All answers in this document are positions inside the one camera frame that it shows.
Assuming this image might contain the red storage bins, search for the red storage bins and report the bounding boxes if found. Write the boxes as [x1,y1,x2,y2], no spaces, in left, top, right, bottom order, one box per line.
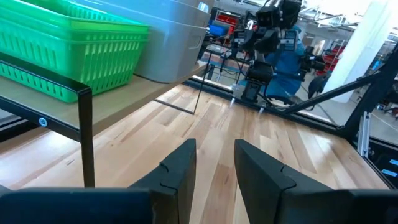
[215,10,241,27]

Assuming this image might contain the silver aluminium bracket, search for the silver aluminium bracket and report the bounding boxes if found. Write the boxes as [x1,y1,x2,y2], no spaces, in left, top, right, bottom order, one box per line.
[356,111,372,158]

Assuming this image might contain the white building column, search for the white building column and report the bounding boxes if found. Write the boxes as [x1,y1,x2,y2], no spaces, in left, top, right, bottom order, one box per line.
[322,0,391,104]

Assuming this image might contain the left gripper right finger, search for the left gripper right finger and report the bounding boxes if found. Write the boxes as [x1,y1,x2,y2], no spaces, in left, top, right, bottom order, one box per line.
[233,138,398,224]

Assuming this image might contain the blue storage bin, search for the blue storage bin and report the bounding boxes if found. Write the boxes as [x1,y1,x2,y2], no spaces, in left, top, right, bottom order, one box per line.
[208,24,229,37]

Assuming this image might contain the wooden shelf with black frame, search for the wooden shelf with black frame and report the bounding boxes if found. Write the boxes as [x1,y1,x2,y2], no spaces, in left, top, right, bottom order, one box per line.
[0,51,208,188]

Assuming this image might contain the person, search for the person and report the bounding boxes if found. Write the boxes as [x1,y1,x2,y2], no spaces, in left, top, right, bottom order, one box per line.
[264,24,308,100]

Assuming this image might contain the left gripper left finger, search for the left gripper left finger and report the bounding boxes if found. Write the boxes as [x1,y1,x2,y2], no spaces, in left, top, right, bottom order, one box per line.
[0,138,197,224]

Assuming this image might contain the black aluminium rig frame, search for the black aluminium rig frame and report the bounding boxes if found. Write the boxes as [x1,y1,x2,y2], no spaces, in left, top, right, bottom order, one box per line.
[182,42,398,190]

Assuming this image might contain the green slotted plastic basket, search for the green slotted plastic basket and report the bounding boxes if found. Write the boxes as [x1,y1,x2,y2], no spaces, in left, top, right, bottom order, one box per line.
[0,0,152,34]
[0,15,150,44]
[0,29,150,105]

